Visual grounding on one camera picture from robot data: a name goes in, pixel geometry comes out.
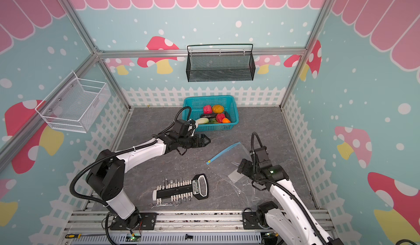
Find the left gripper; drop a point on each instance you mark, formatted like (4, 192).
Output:
(202, 144)

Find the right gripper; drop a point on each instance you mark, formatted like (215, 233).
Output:
(246, 166)

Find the teal plastic basket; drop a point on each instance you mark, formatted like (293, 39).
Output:
(197, 103)

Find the red toy pepper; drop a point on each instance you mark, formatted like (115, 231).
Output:
(220, 117)

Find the pink toy fruit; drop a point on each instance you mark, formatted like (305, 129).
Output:
(207, 109)

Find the clear zip top bag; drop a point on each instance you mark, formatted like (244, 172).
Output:
(226, 163)

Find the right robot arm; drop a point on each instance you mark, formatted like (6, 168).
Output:
(293, 221)

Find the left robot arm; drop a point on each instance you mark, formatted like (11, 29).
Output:
(106, 175)

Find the white green toy cabbage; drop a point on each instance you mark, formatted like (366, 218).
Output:
(202, 121)

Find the green toy vegetable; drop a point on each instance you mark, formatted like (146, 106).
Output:
(212, 121)

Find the dark toy eggplant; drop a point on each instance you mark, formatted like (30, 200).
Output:
(209, 116)

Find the black screwdriver bit set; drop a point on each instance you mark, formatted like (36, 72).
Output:
(182, 190)

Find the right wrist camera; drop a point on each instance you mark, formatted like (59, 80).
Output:
(260, 157)

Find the black wire wall basket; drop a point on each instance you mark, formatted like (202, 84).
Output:
(221, 62)

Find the white wire wall basket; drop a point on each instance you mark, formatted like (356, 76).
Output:
(74, 105)

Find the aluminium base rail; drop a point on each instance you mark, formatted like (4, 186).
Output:
(240, 227)

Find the yellow handled screwdriver left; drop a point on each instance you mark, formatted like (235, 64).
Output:
(78, 236)

